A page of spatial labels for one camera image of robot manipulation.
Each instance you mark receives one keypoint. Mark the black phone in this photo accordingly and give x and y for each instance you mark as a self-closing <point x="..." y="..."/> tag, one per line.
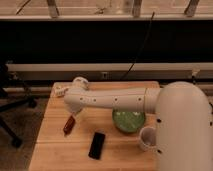
<point x="96" y="145"/>

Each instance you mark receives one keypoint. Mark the white cup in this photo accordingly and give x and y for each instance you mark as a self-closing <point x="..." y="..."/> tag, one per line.
<point x="147" y="138"/>

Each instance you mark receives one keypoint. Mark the dark red pepper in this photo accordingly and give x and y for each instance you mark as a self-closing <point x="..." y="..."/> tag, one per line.
<point x="69" y="125"/>

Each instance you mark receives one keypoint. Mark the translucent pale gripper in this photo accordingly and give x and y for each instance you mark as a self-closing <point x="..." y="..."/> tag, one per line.
<point x="74" y="113"/>

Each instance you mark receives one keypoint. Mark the green bowl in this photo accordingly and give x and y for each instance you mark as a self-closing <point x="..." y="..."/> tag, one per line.
<point x="127" y="121"/>

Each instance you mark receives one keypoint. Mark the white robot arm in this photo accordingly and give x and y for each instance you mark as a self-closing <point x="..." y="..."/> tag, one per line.
<point x="184" y="119"/>

